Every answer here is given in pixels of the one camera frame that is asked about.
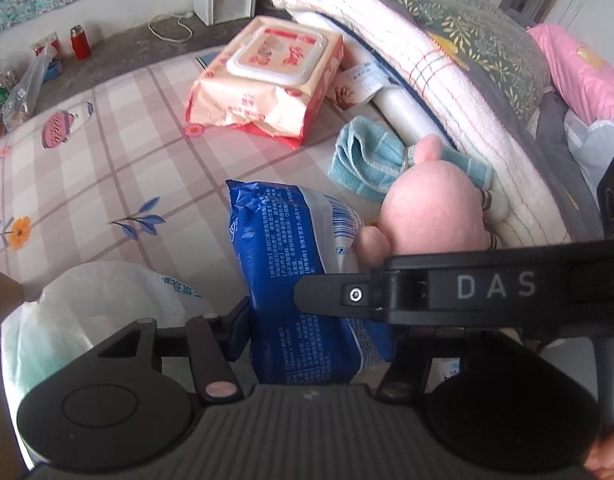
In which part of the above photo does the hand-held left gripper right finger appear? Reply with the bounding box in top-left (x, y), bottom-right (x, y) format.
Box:
top-left (377, 327), bottom-right (438, 403)

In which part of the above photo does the clear plastic bag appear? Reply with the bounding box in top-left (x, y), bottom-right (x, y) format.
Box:
top-left (0, 42), bottom-right (59, 132)

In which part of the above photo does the pink plush toy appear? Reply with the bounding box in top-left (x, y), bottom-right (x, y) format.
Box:
top-left (354, 135), bottom-right (494, 267)

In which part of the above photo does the white rolled tube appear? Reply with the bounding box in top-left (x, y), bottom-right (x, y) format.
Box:
top-left (372, 85), bottom-right (508, 222)

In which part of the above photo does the light blue pillow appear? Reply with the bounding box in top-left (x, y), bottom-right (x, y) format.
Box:
top-left (564, 110), bottom-right (614, 196)

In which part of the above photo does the blue soft pack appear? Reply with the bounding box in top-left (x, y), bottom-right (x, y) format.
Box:
top-left (226, 179), bottom-right (395, 386)

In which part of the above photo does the white plastic bag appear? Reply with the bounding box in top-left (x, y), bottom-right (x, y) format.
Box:
top-left (0, 260), bottom-right (199, 411)

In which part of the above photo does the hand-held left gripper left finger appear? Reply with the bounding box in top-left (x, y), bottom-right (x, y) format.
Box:
top-left (94, 297), bottom-right (253, 405)

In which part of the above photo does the red thermos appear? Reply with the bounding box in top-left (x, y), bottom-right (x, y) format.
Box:
top-left (70, 25), bottom-right (92, 62)

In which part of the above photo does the white striped blanket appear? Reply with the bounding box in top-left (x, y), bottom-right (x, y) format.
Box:
top-left (271, 0), bottom-right (574, 248)

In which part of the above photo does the small white labelled packet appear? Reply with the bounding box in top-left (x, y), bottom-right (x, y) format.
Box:
top-left (332, 60), bottom-right (389, 109)

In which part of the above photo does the teal towel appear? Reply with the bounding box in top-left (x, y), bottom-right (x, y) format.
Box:
top-left (329, 116), bottom-right (494, 202)

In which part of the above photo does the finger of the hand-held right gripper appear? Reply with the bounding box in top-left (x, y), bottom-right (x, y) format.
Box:
top-left (294, 269), bottom-right (385, 319)

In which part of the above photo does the white cable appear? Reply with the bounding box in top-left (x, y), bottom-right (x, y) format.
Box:
top-left (148, 10), bottom-right (194, 44)

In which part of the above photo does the grey leaf-print pillow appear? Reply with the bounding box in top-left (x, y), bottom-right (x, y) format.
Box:
top-left (377, 0), bottom-right (554, 126)

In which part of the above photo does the pink wet wipes pack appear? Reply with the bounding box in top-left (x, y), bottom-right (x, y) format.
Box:
top-left (184, 16), bottom-right (345, 142)

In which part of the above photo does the pink pillow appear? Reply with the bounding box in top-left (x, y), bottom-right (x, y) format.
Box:
top-left (529, 24), bottom-right (614, 122)

